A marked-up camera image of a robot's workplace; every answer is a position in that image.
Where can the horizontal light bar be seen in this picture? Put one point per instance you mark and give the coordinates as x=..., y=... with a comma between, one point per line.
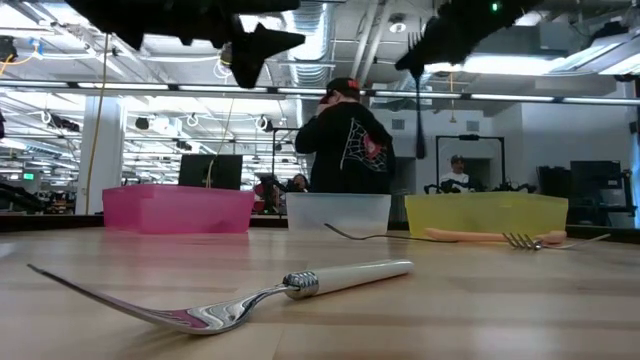
x=200, y=91

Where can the green exit sign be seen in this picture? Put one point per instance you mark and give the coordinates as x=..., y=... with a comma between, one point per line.
x=28, y=176

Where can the person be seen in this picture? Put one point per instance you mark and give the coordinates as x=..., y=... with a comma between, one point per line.
x=456, y=162
x=300, y=184
x=345, y=165

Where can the silver ventilation duct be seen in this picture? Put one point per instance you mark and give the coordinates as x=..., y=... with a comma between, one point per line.
x=310, y=65

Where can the white pillar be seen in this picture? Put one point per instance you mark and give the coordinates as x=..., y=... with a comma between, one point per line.
x=112, y=160

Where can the round ceiling fixture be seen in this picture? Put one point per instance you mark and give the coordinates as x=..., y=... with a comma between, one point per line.
x=397, y=26

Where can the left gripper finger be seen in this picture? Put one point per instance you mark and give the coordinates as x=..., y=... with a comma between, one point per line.
x=270, y=40
x=247, y=67

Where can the black monitor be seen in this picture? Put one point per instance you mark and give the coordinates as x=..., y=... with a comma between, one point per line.
x=195, y=172

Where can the black background robot arm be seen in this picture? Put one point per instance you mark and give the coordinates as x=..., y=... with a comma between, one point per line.
x=510, y=188

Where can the pink plastic bin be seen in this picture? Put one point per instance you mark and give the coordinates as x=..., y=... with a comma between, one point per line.
x=175, y=210

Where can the yellow plastic bin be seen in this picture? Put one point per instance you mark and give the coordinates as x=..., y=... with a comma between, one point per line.
x=485, y=215

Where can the black rig frame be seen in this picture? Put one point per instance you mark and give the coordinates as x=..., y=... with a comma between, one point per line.
x=285, y=130
x=470, y=137

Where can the dark equipment rack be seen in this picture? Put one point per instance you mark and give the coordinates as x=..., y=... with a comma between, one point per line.
x=595, y=175

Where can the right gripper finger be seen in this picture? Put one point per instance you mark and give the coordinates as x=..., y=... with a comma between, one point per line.
x=435, y=47

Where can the clear plastic bin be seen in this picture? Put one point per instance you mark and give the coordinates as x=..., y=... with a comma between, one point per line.
x=350, y=212

